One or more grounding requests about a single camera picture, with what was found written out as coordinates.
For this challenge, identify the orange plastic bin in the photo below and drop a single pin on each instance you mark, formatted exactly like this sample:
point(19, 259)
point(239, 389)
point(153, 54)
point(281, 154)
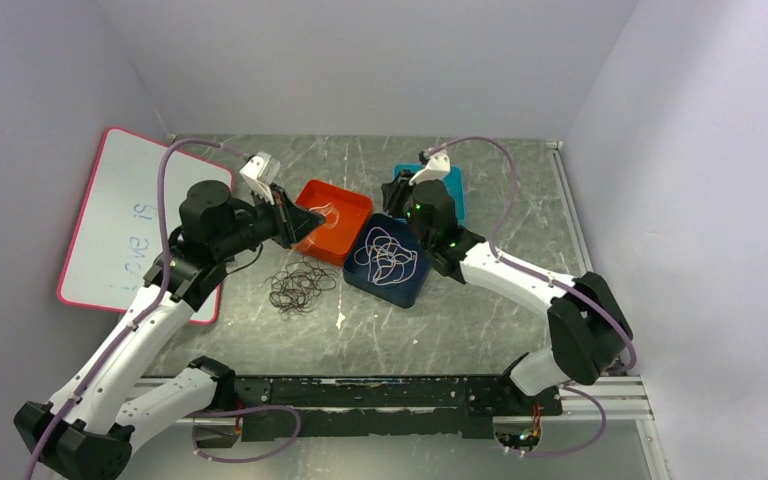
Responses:
point(346, 214)

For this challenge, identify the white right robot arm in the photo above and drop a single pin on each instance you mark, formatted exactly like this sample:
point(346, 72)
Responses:
point(587, 329)

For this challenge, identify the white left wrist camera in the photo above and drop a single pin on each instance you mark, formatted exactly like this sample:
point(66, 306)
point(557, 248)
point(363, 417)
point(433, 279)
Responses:
point(259, 172)

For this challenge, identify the teal plastic bin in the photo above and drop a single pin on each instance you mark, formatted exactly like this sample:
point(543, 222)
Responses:
point(453, 182)

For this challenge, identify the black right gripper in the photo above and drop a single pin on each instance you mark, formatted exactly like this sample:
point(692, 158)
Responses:
point(393, 192)

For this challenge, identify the dark blue plastic bin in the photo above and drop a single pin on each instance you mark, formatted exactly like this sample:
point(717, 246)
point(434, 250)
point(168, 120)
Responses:
point(387, 262)

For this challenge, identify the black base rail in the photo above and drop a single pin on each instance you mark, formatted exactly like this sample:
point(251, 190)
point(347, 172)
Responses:
point(469, 405)

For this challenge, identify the pink-framed whiteboard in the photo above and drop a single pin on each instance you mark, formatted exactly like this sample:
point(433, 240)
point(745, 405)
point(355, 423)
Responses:
point(117, 236)

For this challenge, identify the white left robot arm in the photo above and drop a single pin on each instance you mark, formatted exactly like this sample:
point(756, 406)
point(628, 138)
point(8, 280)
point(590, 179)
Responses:
point(90, 428)

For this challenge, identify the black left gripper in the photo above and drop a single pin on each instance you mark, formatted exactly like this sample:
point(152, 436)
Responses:
point(291, 222)

